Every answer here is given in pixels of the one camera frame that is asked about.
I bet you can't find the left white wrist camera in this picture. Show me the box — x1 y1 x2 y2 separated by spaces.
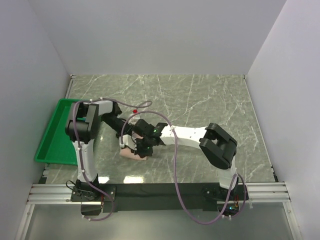
132 109 140 119

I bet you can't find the green plastic tray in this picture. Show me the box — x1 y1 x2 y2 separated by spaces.
34 98 77 166

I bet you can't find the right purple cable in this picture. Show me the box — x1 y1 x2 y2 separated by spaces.
119 111 248 225

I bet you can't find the pink towel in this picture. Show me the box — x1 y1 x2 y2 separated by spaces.
119 132 148 161

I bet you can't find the purple cable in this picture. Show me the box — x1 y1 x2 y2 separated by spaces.
119 111 248 225
72 99 153 222

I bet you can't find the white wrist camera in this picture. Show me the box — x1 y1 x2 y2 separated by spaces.
119 134 137 151
132 109 140 119

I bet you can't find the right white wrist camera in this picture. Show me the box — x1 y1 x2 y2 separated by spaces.
119 134 137 151

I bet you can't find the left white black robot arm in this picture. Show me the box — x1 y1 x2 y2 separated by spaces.
65 98 132 201

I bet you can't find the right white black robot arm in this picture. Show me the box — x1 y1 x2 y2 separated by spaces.
132 119 238 200

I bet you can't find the aluminium rail frame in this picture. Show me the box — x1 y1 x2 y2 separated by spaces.
14 74 302 240

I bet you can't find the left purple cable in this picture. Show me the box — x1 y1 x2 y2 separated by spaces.
72 99 153 222

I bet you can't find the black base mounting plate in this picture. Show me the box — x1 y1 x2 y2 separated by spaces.
70 182 249 216

